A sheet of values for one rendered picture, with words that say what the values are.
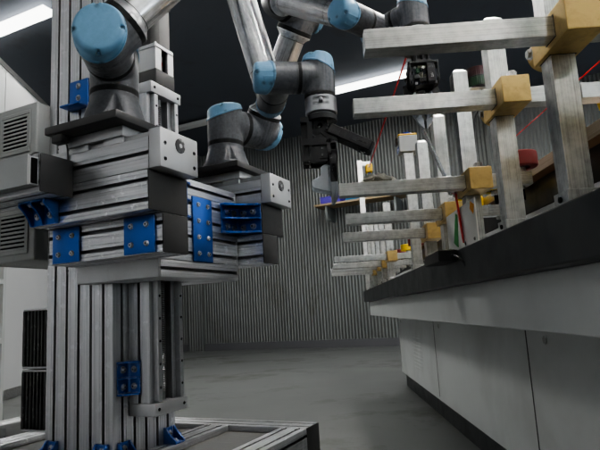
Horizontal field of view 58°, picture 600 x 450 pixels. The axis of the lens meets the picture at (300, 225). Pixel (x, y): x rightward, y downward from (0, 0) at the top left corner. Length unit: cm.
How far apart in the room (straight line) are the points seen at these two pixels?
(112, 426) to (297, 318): 741
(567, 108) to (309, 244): 803
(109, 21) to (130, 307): 73
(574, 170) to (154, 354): 111
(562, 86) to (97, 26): 92
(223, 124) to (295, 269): 717
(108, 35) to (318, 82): 47
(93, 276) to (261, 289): 773
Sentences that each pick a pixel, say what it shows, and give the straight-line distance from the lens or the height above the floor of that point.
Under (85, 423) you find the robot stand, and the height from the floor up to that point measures 32.
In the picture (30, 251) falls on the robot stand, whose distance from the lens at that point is 170.
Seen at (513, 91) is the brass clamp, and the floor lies 94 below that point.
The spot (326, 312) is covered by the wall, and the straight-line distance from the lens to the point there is 863.
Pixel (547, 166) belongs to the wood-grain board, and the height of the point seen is 87.
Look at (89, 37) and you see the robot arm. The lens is 130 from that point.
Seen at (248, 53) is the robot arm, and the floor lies 124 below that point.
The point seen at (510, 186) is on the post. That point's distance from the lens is 108.
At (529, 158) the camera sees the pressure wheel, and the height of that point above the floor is 88.
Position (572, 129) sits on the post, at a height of 81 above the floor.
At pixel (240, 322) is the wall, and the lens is 936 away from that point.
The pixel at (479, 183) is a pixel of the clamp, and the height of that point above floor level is 83.
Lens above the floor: 58
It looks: 9 degrees up
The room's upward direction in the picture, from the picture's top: 3 degrees counter-clockwise
